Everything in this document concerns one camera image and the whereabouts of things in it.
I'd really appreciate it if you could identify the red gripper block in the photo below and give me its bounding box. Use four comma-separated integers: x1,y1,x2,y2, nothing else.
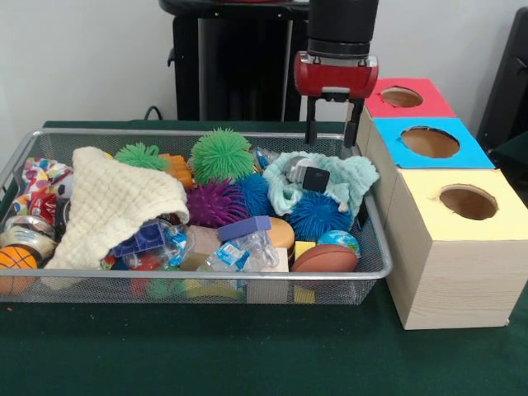
293,51,380,160

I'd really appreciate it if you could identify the black and silver packet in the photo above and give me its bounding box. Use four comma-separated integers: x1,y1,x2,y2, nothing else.
283,155,333,193

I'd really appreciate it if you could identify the cream knitted cloth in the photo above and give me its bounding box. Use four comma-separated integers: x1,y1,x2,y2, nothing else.
40,146,191,273

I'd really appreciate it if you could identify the wooden box with three holes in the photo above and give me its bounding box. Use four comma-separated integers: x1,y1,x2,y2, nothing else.
344,78,528,331

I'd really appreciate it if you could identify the mint knitted cloth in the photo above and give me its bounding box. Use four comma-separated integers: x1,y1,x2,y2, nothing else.
262,151,380,218

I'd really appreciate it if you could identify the blue spiky rubber ball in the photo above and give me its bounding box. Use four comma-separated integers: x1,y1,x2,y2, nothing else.
286,191,356,243
238,172,271,218

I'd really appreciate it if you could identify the globe print ball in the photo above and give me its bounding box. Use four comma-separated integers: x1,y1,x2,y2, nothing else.
315,229,361,259

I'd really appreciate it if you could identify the green spiky rubber ball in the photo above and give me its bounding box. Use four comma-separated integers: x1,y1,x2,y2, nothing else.
190,127,255,185
114,142,171,172

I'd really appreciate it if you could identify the brown toy football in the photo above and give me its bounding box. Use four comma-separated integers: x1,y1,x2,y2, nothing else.
290,243,358,273

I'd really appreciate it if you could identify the purple spiky rubber ball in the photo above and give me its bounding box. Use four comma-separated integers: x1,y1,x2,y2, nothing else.
185,179,248,229

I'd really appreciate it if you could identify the black upright panel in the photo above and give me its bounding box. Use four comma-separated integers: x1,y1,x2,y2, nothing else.
475,7,528,144

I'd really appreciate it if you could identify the dark green table cloth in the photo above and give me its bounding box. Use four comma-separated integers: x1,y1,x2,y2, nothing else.
0,120,528,396
488,131,528,168

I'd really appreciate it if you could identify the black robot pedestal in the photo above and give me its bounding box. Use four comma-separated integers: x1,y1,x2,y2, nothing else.
158,0,314,123

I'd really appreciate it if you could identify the shallow wire mesh bin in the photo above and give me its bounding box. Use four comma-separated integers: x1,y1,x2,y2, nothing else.
0,127,394,306

